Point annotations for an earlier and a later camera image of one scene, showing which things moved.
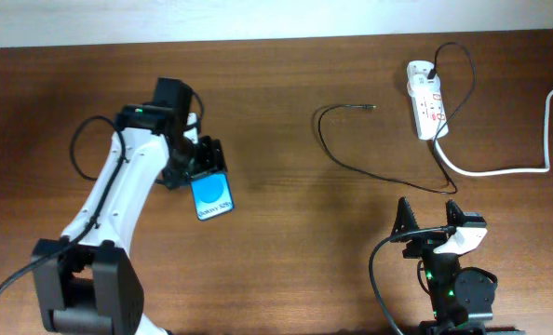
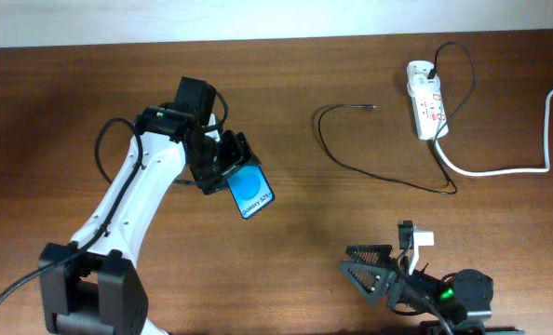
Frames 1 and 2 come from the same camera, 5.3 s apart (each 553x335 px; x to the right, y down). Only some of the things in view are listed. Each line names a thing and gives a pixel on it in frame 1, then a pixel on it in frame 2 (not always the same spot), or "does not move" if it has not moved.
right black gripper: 423,244 -> 379,272
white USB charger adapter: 421,85 does not move
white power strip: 425,98 does not move
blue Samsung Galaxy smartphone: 212,194 -> 249,190
